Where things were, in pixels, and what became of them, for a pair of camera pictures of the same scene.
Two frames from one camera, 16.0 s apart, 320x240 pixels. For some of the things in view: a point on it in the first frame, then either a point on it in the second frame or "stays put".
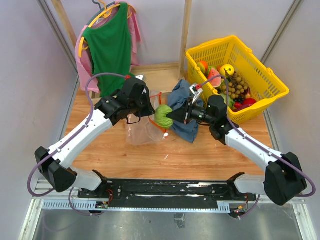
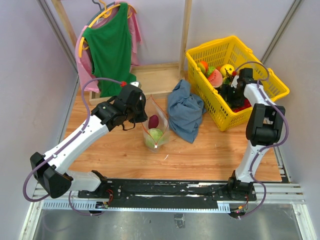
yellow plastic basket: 265,84 stays put
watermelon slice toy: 217,81 stays put
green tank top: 110,47 stays put
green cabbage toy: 161,119 -> 154,137
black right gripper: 183,115 -> 226,89
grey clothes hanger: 101,9 stays put
